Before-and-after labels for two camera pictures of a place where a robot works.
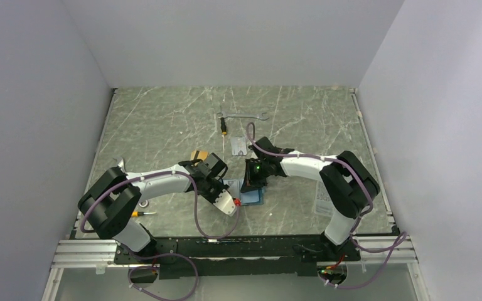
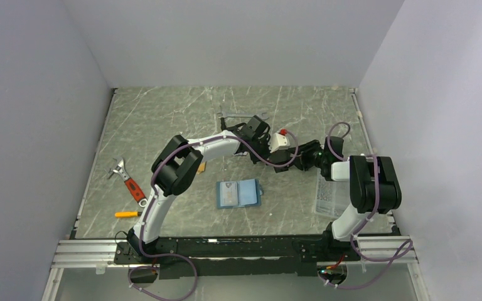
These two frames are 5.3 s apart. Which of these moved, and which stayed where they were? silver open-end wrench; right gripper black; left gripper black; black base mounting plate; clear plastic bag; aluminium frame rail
Moved: right gripper black; left gripper black
Stayed: aluminium frame rail; black base mounting plate; silver open-end wrench; clear plastic bag
